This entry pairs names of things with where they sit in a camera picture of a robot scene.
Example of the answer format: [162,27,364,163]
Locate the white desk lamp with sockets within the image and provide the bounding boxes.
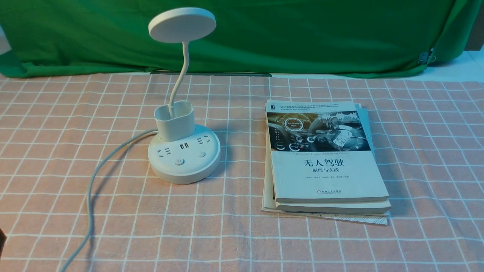
[147,7,221,185]

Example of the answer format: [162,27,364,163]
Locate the bottom thin booklet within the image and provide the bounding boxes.
[262,109,389,226]

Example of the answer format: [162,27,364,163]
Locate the top book with car cover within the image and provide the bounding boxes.
[265,100,389,204]

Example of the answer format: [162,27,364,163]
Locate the pink checkered tablecloth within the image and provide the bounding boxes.
[0,74,484,272]

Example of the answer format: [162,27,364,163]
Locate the metal binder clip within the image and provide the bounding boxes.
[418,48,436,66]

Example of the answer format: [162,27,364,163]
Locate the green backdrop cloth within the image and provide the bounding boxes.
[0,0,482,79]

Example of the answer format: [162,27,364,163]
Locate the white lamp power cable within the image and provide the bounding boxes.
[59,128,158,272]

